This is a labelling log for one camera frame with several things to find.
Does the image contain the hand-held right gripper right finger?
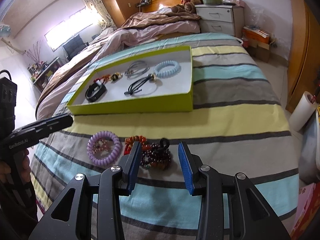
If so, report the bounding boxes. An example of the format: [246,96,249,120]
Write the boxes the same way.
[178,141,292,240]

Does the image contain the purple coil hair tie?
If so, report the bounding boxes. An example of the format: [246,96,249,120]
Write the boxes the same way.
[87,130,122,166]

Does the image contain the black chair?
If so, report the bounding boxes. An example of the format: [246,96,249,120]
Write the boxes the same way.
[62,34,89,61]

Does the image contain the pink floral box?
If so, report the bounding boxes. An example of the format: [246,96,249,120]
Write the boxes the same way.
[289,182,320,240]

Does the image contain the striped blanket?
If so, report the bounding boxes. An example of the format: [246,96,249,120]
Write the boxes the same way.
[30,32,301,240]

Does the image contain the wall fan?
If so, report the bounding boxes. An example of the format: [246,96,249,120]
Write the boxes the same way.
[0,23,12,38]

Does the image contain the window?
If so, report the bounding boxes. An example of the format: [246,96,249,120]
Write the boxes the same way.
[44,11,101,52]

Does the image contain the white nightstand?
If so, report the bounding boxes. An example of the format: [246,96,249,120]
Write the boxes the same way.
[195,4,245,38]

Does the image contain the large wooden cabinet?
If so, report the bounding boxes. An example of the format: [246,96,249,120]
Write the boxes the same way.
[285,0,320,113]

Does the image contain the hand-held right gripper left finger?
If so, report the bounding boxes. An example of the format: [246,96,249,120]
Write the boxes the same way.
[29,141,143,240]

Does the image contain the dark bead bracelet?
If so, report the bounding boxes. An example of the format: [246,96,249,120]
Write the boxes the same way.
[140,142,173,171]

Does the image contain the cluttered low shelf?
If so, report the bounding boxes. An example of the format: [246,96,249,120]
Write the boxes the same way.
[27,57,61,92]

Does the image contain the person's left hand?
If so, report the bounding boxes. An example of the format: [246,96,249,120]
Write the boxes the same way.
[0,149,32,188]

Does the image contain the black watch band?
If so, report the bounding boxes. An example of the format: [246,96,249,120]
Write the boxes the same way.
[85,83,107,103]

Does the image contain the red orange bead bracelet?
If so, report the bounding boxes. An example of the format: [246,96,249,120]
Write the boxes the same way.
[124,135,148,156]

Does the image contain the brown teddy bear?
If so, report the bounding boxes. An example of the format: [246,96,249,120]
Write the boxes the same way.
[171,0,198,14]

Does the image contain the orange box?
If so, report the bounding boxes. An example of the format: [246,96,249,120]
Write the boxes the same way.
[242,27,271,46]

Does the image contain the patterned curtain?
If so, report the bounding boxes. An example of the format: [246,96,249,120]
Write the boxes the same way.
[77,0,118,31]

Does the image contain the shallow lime green box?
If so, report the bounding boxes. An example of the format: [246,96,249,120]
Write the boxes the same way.
[66,45,194,116]

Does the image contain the white paper roll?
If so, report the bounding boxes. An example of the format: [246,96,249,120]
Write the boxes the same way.
[289,91,318,132]

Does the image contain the pink chain bracelet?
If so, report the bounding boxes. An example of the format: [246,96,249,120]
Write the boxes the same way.
[93,139,111,153]

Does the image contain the red knotted bracelet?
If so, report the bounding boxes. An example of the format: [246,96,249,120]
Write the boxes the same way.
[93,72,123,85]

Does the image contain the black loop hair tie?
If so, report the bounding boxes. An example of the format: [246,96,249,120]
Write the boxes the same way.
[159,137,171,153]

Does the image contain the black cord pendant necklace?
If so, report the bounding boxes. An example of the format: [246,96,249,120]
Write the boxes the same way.
[124,73,161,97]

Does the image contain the pink quilt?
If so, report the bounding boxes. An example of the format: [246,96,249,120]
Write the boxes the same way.
[36,21,201,120]

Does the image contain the brown quilt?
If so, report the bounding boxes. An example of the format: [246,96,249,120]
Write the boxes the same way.
[121,7,202,30]

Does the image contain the cardboard box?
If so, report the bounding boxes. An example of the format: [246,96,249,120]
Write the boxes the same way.
[253,41,271,63]

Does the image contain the tall wooden wardrobe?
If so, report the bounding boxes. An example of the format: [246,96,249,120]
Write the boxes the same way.
[93,0,143,28]

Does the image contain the light blue coil hair tie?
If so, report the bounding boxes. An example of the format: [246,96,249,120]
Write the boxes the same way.
[153,60,181,80]

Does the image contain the clear plastic bag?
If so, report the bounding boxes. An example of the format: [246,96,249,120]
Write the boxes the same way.
[249,4,266,28]

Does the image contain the dry branches in vase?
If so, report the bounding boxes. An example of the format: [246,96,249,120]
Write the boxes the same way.
[26,39,45,65]

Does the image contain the grey cord bracelets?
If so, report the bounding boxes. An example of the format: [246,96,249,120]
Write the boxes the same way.
[124,60,150,79]

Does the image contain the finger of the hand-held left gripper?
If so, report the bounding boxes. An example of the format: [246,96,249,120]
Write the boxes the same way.
[14,113,74,141]

